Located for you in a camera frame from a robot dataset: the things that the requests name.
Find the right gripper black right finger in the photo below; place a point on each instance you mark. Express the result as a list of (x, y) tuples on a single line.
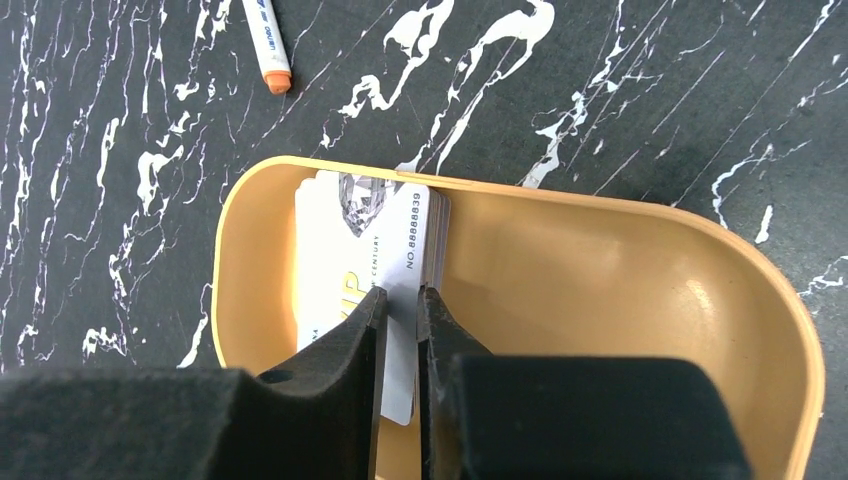
[(490, 416)]

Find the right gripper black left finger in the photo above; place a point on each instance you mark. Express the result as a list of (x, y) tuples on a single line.
[(313, 416)]

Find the orange oval tray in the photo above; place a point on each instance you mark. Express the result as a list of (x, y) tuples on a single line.
[(532, 271)]

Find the white marker pen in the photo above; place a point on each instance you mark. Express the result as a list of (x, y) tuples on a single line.
[(268, 45)]

